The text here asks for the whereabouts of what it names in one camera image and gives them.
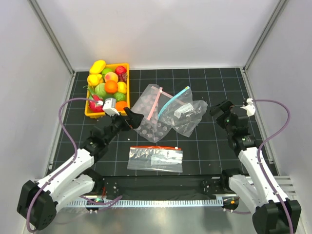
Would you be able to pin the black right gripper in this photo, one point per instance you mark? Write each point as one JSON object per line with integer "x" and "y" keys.
{"x": 225, "y": 106}

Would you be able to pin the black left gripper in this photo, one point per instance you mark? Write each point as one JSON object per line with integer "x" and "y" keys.
{"x": 135, "y": 118}

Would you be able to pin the bumpy green lime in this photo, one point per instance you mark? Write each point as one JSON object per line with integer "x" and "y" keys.
{"x": 119, "y": 96}

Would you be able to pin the large orange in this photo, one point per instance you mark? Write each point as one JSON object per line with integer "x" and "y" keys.
{"x": 111, "y": 87}

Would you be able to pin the blue zipper clear bag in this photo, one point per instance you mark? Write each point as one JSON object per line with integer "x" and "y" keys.
{"x": 183, "y": 113}

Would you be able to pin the small orange tangerine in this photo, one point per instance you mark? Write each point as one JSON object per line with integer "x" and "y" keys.
{"x": 120, "y": 105}

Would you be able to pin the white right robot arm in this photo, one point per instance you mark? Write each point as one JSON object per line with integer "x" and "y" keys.
{"x": 273, "y": 212}

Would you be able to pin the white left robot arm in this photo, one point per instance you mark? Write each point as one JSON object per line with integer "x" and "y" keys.
{"x": 39, "y": 202}

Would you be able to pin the pink zipper dotted bag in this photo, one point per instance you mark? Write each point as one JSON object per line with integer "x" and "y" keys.
{"x": 149, "y": 104}

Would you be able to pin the red zipper clear bag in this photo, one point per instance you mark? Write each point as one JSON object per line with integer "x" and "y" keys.
{"x": 155, "y": 158}

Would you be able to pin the yellow lemon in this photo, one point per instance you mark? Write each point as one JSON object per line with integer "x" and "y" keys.
{"x": 122, "y": 87}

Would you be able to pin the pink dragon fruit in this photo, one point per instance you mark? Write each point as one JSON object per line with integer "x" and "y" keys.
{"x": 95, "y": 102}

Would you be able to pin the green cabbage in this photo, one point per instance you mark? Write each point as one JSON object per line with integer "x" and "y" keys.
{"x": 100, "y": 90}

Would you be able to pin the yellow plastic fruit tray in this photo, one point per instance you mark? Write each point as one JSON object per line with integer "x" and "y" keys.
{"x": 113, "y": 67}

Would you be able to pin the peach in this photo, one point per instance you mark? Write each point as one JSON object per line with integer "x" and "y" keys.
{"x": 111, "y": 76}

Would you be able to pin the red pomegranate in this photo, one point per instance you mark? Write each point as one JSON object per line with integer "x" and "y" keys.
{"x": 120, "y": 70}

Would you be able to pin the green apple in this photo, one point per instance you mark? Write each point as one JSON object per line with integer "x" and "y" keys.
{"x": 106, "y": 70}

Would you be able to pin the yellow starfruit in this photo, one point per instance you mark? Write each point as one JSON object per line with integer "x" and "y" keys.
{"x": 94, "y": 79}

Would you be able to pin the yellow mango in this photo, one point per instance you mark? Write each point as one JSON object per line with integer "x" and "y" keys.
{"x": 97, "y": 67}

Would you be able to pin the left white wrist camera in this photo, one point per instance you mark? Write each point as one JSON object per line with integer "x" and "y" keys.
{"x": 109, "y": 106}

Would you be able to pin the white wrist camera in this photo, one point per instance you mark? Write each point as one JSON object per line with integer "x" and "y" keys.
{"x": 109, "y": 106}
{"x": 248, "y": 106}

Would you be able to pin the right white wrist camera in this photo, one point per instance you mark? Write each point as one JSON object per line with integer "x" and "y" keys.
{"x": 248, "y": 106}

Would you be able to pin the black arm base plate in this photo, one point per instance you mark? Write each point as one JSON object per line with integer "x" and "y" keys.
{"x": 162, "y": 187}

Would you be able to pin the perforated metal rail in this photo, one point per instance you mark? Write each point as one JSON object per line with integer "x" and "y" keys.
{"x": 82, "y": 203}

